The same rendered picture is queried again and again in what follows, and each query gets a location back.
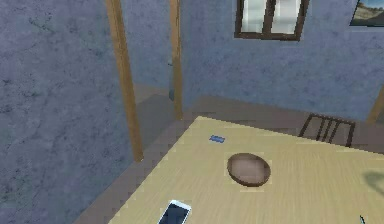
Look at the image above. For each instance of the light wooden dining table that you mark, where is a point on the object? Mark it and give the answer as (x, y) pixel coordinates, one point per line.
(306, 186)

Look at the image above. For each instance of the dark brown wooden chair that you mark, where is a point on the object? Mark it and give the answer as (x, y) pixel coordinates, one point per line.
(328, 128)

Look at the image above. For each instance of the small blue card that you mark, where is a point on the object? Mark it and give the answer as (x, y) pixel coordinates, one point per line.
(217, 139)

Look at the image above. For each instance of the brown round bowl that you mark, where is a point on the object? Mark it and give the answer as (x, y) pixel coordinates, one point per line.
(248, 169)

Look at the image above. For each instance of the black white-edged smartphone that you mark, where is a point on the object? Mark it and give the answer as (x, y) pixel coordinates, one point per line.
(174, 214)

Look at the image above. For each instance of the brown framed window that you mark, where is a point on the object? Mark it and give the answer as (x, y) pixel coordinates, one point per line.
(270, 18)

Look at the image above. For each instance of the thin black pen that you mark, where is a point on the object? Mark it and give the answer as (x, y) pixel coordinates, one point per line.
(362, 220)

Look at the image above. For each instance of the framed landscape picture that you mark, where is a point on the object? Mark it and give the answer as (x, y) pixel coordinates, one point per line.
(368, 13)

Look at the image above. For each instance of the light brown door frame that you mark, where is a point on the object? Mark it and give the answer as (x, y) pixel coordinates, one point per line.
(126, 86)

